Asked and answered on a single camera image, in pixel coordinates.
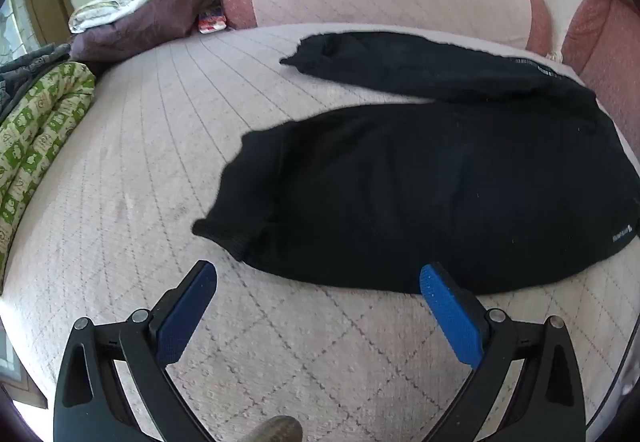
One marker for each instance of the dark grey cloth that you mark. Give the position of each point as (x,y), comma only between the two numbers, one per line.
(30,65)

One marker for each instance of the purple cloth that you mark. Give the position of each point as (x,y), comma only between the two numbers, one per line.
(150,27)

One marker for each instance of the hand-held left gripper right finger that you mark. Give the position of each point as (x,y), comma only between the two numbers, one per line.
(450,317)

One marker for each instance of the green patterned blanket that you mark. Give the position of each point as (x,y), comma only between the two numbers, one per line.
(45,122)

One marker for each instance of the window with wooden frame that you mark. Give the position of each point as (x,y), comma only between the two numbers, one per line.
(20,22)

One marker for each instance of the black pants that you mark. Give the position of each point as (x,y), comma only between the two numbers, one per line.
(400,197)

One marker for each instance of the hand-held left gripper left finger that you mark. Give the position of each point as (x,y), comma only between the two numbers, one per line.
(185,317)

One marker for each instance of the pink quilted sofa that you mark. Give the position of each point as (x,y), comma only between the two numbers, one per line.
(150,147)

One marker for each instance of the red and white packet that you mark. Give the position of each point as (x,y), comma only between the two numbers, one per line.
(212,22)

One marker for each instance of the wooden framed panel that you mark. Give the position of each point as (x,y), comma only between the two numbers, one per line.
(22,387)

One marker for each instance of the red backrest cushion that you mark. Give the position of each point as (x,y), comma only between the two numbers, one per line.
(610,52)

